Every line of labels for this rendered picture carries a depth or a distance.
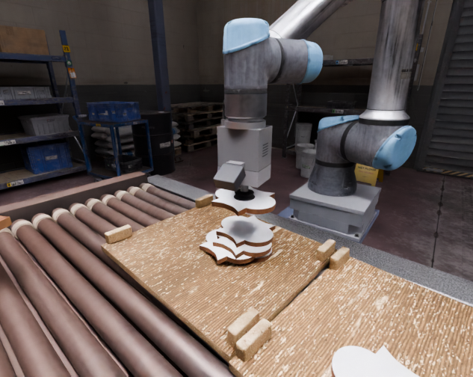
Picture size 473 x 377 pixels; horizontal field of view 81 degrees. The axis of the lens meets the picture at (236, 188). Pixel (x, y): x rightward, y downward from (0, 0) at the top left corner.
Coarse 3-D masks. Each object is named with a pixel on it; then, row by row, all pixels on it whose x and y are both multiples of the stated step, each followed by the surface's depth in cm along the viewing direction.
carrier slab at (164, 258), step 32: (160, 224) 72; (192, 224) 72; (128, 256) 59; (160, 256) 59; (192, 256) 59; (288, 256) 59; (160, 288) 50; (192, 288) 50; (224, 288) 50; (256, 288) 50; (288, 288) 50; (192, 320) 43; (224, 320) 43; (224, 352) 38
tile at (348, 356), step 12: (348, 348) 37; (360, 348) 37; (384, 348) 37; (336, 360) 36; (348, 360) 36; (360, 360) 36; (372, 360) 36; (384, 360) 36; (336, 372) 34; (348, 372) 34; (360, 372) 34; (372, 372) 34; (384, 372) 34; (396, 372) 34; (408, 372) 34
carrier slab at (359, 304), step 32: (320, 288) 50; (352, 288) 50; (384, 288) 50; (416, 288) 50; (288, 320) 43; (320, 320) 43; (352, 320) 43; (384, 320) 43; (416, 320) 43; (448, 320) 43; (256, 352) 38; (288, 352) 38; (320, 352) 38; (416, 352) 38; (448, 352) 38
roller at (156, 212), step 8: (120, 192) 97; (128, 192) 98; (128, 200) 93; (136, 200) 91; (136, 208) 90; (144, 208) 87; (152, 208) 86; (160, 208) 86; (152, 216) 84; (160, 216) 82; (168, 216) 81; (312, 280) 54; (304, 288) 54
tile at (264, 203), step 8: (216, 192) 58; (224, 192) 58; (232, 192) 58; (256, 192) 58; (264, 192) 58; (216, 200) 54; (224, 200) 54; (232, 200) 54; (240, 200) 54; (248, 200) 54; (256, 200) 54; (264, 200) 54; (272, 200) 54; (232, 208) 52; (240, 208) 51; (248, 208) 51; (256, 208) 51; (264, 208) 51; (272, 208) 52
